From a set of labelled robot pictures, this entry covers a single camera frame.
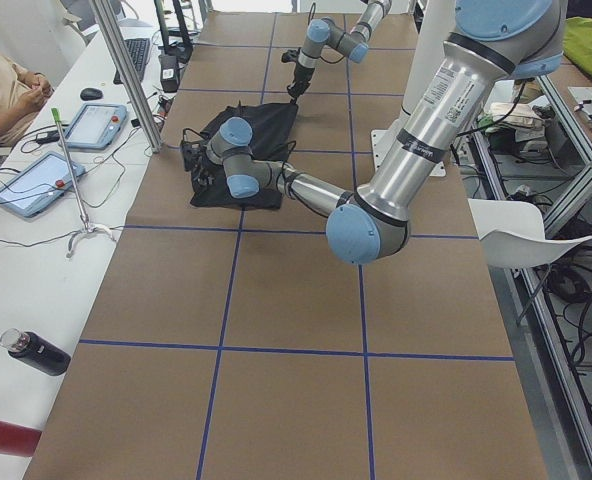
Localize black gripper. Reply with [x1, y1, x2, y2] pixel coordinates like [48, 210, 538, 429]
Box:
[281, 49, 314, 104]
[180, 128, 214, 188]

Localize black printed t-shirt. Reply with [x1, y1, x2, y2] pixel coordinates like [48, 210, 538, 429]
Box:
[190, 103, 298, 210]

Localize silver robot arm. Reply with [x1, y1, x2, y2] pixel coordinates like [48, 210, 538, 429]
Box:
[181, 1, 567, 265]
[281, 0, 392, 104]

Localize black power adapter box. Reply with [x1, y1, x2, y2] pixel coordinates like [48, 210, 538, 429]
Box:
[158, 54, 180, 93]

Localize far blue teach pendant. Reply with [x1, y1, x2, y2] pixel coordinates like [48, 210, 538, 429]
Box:
[65, 103, 128, 150]

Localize blue teach pendant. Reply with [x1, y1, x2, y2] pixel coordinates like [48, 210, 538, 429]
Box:
[65, 103, 128, 150]
[0, 151, 72, 218]

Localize black keyboard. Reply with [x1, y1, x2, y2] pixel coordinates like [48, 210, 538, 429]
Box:
[125, 38, 151, 81]

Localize black computer mouse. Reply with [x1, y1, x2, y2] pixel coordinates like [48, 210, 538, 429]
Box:
[80, 87, 103, 101]

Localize metal stand with green tip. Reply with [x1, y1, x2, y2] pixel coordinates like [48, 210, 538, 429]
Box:
[51, 107, 116, 259]

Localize near blue teach pendant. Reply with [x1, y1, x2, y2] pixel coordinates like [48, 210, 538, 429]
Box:
[0, 151, 72, 218]

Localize seated person beige shirt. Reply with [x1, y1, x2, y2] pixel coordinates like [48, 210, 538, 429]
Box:
[0, 52, 53, 147]

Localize white plastic chair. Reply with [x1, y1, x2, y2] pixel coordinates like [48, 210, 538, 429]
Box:
[468, 199, 592, 269]

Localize black drink bottle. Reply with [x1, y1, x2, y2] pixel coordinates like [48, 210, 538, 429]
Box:
[0, 328, 71, 376]

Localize red bottle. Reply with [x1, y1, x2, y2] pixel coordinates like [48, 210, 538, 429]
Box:
[0, 421, 42, 457]

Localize aluminium frame post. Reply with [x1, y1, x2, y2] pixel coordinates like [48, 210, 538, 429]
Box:
[89, 0, 162, 154]

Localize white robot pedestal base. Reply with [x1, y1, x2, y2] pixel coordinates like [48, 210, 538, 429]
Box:
[370, 0, 457, 178]

